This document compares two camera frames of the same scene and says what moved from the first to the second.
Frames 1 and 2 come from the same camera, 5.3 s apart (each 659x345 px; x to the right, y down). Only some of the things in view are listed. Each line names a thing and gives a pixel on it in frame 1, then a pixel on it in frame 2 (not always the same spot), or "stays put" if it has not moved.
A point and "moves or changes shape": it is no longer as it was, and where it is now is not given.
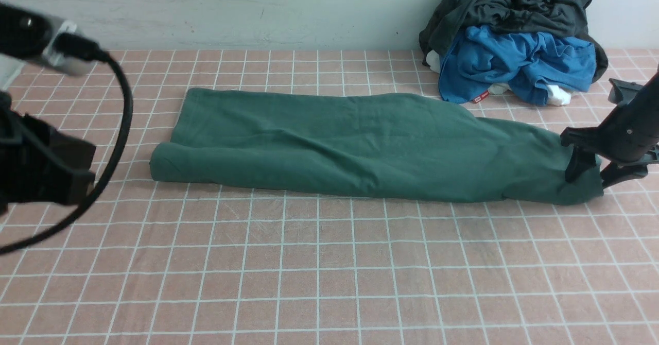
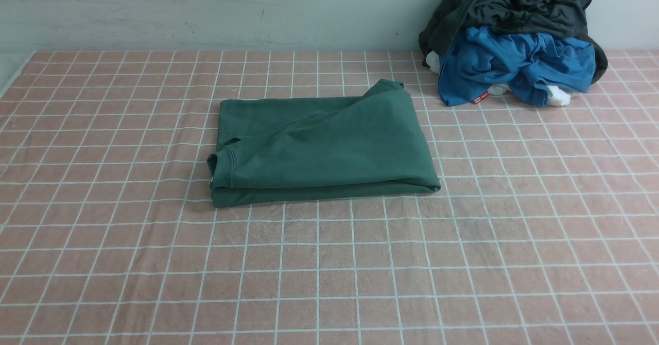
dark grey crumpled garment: [552, 4] stays put
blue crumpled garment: [487, 58] stays put
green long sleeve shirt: [394, 145] moves or changes shape
